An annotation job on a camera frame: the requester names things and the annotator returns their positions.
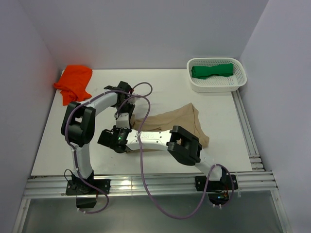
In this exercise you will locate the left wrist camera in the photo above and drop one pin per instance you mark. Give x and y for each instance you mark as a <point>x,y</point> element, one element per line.
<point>132,99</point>

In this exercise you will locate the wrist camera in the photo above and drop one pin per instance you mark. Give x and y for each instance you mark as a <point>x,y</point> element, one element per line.
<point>123,121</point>
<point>132,99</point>

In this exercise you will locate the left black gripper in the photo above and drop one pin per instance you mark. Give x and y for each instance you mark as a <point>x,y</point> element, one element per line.
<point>131,108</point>

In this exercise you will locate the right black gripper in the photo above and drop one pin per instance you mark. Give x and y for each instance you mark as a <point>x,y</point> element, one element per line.
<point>116,130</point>

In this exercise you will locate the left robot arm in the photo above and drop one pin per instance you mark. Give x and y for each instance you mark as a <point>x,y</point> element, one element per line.
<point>78,128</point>

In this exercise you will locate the aluminium rail frame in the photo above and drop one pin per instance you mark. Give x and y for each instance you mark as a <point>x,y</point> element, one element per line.
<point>259,179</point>

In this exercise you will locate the white plastic basket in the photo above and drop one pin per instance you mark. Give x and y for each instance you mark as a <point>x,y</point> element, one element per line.
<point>216,83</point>

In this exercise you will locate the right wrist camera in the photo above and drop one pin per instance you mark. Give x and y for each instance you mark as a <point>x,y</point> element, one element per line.
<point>123,121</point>

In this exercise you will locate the rolled green t-shirt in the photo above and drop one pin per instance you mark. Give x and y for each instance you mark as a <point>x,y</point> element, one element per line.
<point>204,72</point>

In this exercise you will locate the orange t-shirt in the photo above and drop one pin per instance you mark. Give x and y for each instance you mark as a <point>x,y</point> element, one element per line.
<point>73,82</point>

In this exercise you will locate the beige t-shirt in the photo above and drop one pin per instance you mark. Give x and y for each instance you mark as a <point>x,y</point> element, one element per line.
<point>187,117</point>

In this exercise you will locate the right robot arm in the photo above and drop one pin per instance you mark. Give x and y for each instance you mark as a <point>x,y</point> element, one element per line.
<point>182,145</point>

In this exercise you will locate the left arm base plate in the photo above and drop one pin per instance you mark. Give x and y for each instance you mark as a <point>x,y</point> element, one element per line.
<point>78,187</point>

